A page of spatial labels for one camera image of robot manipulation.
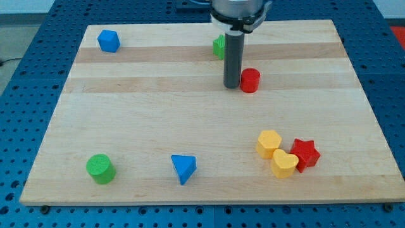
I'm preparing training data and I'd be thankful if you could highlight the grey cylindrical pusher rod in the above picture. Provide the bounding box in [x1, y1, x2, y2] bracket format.
[223, 34, 244, 89]

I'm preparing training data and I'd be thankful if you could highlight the red cylinder block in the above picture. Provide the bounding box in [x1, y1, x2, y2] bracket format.
[240, 68, 261, 93]

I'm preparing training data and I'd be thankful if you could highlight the green star block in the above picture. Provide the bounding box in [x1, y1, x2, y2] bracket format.
[213, 34, 225, 60]

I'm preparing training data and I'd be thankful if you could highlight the red star block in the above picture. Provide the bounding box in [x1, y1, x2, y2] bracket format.
[290, 138, 321, 173]

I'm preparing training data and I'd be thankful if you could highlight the yellow hexagon block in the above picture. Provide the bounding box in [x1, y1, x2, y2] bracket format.
[255, 130, 282, 159]

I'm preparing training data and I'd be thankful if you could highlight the blue cube block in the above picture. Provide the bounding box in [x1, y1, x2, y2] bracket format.
[97, 30, 120, 53]

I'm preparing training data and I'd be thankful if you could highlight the blue triangle block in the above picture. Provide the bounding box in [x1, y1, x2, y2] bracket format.
[171, 155, 197, 186]

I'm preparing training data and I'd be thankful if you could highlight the yellow heart block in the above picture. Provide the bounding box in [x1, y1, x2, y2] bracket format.
[270, 149, 299, 179]

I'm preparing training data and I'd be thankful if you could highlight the green cylinder block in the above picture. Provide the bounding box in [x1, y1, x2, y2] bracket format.
[86, 154, 116, 184]

